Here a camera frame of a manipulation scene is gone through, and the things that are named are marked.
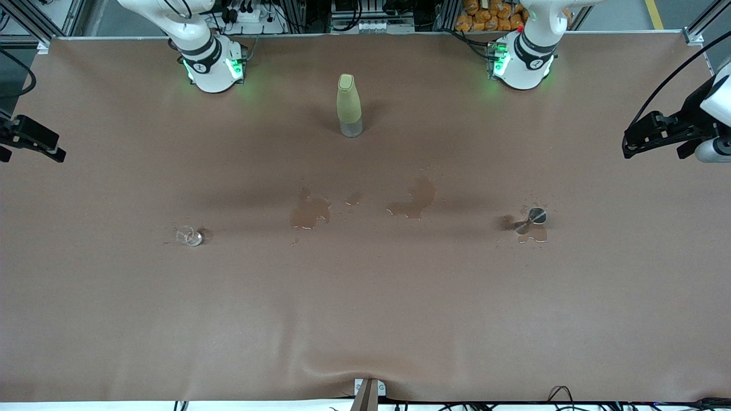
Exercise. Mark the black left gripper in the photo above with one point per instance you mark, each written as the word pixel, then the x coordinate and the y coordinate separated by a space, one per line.
pixel 689 113

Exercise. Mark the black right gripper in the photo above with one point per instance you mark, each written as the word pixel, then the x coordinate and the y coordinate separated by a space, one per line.
pixel 25 135

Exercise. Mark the steel double jigger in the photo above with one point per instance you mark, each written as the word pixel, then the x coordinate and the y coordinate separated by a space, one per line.
pixel 534 217

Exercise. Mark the clear glass beaker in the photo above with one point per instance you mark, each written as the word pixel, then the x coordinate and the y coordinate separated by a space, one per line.
pixel 190 236

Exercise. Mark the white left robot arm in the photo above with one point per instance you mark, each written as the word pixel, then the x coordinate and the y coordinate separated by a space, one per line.
pixel 522 68

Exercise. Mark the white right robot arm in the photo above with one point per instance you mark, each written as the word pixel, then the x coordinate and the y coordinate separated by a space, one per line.
pixel 211 68

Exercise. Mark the pile of orange packets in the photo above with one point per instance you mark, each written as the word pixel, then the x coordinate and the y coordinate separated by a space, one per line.
pixel 491 16

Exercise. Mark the white power strip with plugs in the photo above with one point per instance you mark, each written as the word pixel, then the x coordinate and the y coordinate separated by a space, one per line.
pixel 251 16

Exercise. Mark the curved liquid spill puddle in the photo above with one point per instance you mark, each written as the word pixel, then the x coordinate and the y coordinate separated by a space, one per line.
pixel 416 200

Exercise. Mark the large liquid spill puddle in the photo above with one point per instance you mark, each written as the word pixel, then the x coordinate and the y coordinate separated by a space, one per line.
pixel 308 212

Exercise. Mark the black equipment with white connectors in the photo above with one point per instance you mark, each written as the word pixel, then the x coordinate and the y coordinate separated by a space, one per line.
pixel 371 17

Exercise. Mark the small liquid spill puddle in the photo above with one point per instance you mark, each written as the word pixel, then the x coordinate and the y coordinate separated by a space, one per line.
pixel 354 198

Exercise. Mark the green sleeved glass bottle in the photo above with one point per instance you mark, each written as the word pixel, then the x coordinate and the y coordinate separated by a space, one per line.
pixel 349 103

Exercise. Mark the brown table mat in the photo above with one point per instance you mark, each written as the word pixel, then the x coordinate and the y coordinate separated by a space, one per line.
pixel 365 314

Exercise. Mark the aluminium frame post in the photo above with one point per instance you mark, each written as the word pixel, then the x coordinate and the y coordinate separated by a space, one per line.
pixel 34 23
pixel 699 25

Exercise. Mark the metal bracket with brown bar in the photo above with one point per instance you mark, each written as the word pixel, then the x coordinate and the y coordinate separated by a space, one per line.
pixel 368 394

